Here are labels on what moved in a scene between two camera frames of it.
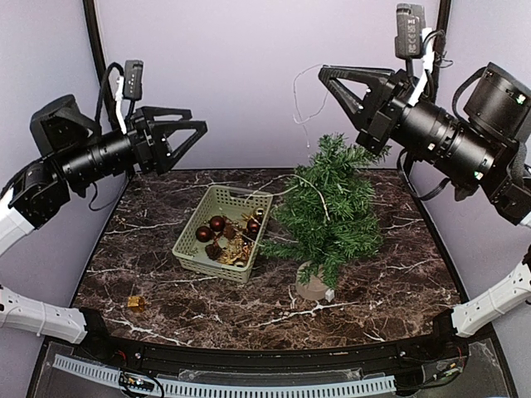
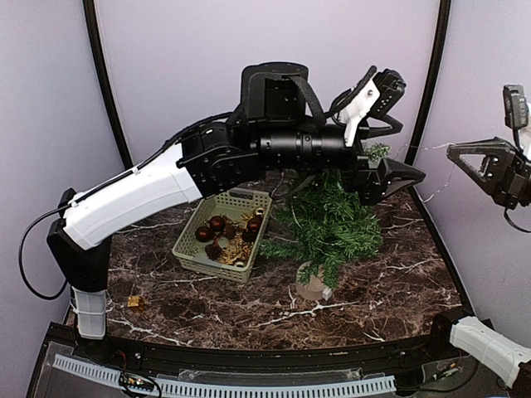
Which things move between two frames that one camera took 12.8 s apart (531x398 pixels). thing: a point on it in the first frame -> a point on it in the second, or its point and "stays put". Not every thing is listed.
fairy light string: x=306 y=139 -> x=436 y=147
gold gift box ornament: x=136 y=303 stays put
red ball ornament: x=216 y=223 stays put
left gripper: x=158 y=155 -> x=380 y=186
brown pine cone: x=213 y=251 stays put
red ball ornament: x=252 y=225 stays put
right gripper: x=376 y=125 -> x=509 y=172
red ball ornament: x=204 y=234 stays put
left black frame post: x=94 y=36 stays put
